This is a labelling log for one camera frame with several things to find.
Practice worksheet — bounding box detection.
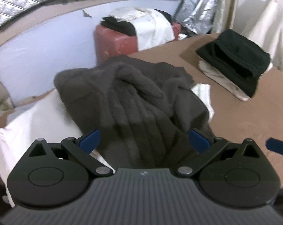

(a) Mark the beige curtain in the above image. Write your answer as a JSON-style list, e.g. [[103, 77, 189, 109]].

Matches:
[[212, 0, 239, 34]]

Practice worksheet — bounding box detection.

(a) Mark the dark grey knit sweater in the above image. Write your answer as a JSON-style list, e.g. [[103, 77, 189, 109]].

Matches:
[[53, 54, 214, 169]]

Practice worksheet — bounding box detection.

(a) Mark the silver quilted insulation sheet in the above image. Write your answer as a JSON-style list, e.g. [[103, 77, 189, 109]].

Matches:
[[176, 0, 226, 35], [0, 0, 200, 32]]

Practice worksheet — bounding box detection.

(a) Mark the folded white garment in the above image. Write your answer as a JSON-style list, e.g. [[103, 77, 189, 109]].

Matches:
[[198, 60, 273, 102]]

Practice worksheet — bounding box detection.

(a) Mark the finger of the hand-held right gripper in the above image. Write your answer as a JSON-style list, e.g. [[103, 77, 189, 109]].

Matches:
[[265, 138, 283, 157]]

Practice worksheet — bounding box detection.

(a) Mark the black cloth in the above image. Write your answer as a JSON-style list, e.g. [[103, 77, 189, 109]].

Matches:
[[101, 16, 136, 37]]

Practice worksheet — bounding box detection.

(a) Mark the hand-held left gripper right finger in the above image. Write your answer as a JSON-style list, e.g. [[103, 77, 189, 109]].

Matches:
[[175, 128, 262, 177]]

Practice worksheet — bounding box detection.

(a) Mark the white crumpled cloth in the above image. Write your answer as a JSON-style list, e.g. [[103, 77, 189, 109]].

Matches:
[[109, 7, 176, 52]]

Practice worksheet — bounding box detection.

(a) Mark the folded black garment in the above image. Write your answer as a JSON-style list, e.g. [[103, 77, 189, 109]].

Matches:
[[196, 29, 271, 98]]

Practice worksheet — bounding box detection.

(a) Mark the white cover sheet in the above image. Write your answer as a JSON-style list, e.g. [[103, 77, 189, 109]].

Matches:
[[240, 0, 283, 77]]

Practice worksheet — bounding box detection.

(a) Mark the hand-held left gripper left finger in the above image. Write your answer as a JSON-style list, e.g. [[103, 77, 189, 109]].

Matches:
[[26, 128, 114, 177]]

